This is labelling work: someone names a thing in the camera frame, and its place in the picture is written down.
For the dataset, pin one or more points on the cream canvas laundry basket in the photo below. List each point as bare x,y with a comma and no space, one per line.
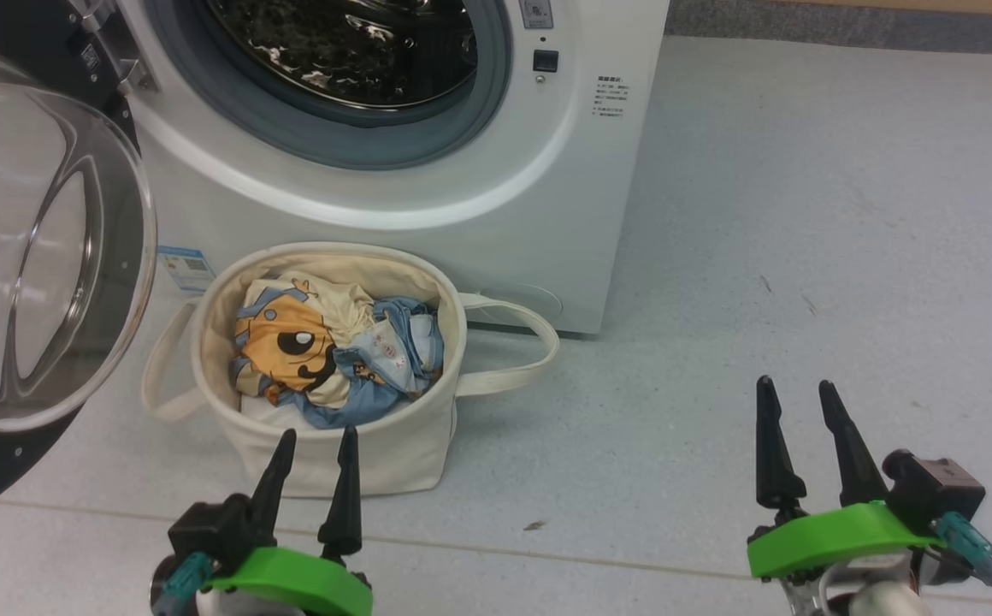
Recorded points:
376,462

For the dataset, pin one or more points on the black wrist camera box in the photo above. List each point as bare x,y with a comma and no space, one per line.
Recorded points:
932,492
205,530

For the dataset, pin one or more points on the stainless steel washing machine drum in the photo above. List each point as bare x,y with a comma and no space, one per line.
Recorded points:
351,51

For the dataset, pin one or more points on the washing machine glass door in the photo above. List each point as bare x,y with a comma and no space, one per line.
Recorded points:
34,257

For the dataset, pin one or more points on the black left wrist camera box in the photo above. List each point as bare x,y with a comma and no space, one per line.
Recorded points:
205,530

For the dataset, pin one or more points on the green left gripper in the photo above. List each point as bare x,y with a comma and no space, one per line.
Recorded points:
299,586

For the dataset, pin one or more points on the cream orange cartoon shirt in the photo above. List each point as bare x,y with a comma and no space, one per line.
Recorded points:
282,342

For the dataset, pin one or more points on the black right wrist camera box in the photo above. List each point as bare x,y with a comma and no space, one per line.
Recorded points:
932,492

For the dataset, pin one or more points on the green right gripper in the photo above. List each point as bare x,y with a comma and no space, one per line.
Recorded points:
838,535

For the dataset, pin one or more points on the small black text sticker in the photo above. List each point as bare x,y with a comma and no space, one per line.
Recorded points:
610,96

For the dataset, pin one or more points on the black door latch slot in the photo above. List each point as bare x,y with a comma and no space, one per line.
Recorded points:
546,61

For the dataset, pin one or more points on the white pillow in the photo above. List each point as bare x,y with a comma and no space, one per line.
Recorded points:
265,415

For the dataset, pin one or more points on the metal door hinge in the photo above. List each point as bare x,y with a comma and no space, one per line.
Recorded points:
120,60

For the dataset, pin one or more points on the round drain filter cover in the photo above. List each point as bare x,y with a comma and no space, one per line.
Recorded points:
504,318

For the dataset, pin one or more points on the blue energy label sticker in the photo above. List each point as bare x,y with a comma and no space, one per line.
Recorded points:
188,269

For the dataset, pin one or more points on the blue cartoon print garment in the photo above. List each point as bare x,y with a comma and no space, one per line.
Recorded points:
393,351

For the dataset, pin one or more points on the grey warning label sticker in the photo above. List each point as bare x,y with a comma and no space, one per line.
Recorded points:
537,13

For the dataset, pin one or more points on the white front-load washing machine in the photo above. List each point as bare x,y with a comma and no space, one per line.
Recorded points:
547,214

